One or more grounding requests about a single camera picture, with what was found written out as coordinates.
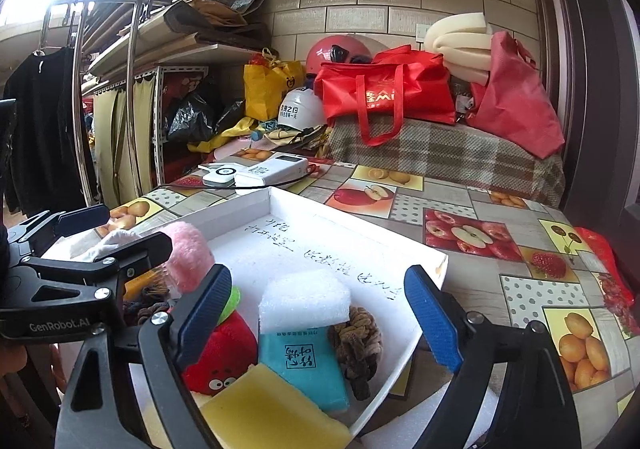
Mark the red printed plastic bag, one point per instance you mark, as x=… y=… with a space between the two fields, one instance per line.
x=600 y=254

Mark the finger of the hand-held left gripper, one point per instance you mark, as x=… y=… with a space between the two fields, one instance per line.
x=82 y=221
x=145 y=251

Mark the red plush toy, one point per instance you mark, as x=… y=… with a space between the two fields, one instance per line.
x=222 y=354

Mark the metal storage shelf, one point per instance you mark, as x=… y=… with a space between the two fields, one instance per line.
x=161 y=129

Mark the white wall switch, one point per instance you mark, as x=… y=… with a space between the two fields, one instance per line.
x=422 y=32

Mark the red nonwoven bag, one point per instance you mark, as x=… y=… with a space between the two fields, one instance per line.
x=515 y=104

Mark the small white device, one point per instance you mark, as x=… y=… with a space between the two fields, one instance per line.
x=217 y=176

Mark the teal packet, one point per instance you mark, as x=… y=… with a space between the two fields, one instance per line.
x=305 y=374

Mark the yellow orange bar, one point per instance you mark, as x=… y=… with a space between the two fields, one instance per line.
x=137 y=286

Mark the dark scrunchie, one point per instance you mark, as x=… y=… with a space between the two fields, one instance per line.
x=145 y=311

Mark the yellow cloth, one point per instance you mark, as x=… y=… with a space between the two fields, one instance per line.
x=230 y=131

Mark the yellow sponge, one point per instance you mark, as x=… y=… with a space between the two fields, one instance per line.
x=270 y=416

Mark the yellow bag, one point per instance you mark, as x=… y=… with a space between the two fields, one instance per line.
x=262 y=89

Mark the white foam sheet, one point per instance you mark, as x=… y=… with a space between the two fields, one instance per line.
x=425 y=424

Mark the white power bank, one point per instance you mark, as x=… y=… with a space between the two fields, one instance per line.
x=272 y=170

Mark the chrome clothes rack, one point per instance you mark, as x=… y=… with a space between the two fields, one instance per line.
x=131 y=79

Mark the white foam block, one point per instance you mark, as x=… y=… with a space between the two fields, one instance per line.
x=305 y=301

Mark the white foam tray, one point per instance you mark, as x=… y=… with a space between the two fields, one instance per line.
x=325 y=244

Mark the yellow curtain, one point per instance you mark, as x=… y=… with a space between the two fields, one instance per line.
x=135 y=129

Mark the black plastic bag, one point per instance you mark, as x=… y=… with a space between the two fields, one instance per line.
x=190 y=119

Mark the black garment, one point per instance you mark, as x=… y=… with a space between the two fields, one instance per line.
x=45 y=129

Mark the pink fluffy ball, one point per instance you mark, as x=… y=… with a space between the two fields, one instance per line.
x=187 y=254

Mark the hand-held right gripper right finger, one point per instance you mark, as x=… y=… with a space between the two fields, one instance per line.
x=435 y=324

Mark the red tote bag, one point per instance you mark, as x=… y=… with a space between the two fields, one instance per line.
x=390 y=89

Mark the brown metal door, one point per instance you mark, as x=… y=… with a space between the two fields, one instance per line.
x=600 y=79

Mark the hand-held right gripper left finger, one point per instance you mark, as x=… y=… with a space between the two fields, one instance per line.
x=205 y=319

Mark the brown cardboard pile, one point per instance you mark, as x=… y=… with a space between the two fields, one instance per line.
x=220 y=14

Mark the long beige boards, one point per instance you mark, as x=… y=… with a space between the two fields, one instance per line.
x=150 y=29

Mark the red helmet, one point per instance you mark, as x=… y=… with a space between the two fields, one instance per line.
x=325 y=54

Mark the white helmet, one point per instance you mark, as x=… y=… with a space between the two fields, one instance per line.
x=300 y=109

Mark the white cloth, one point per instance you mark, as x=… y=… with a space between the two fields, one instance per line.
x=95 y=246

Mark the cream foam stack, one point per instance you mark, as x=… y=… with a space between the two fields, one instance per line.
x=460 y=44

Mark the plaid blanket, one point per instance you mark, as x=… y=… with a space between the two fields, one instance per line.
x=425 y=149

